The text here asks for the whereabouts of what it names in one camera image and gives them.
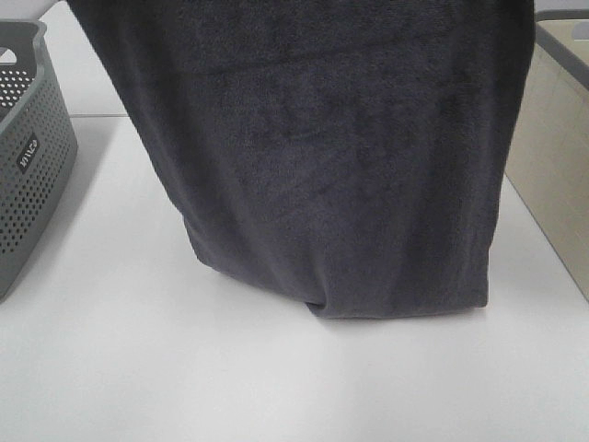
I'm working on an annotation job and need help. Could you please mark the grey perforated plastic basket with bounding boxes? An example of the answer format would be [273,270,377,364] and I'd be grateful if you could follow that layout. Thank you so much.
[1,19,78,297]

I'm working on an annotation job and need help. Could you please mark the beige basket with grey rim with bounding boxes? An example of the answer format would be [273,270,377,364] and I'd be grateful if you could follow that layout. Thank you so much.
[506,4,588,294]

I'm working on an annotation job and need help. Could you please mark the dark grey towel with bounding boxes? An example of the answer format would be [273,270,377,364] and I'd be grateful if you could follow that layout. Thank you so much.
[70,1,535,319]

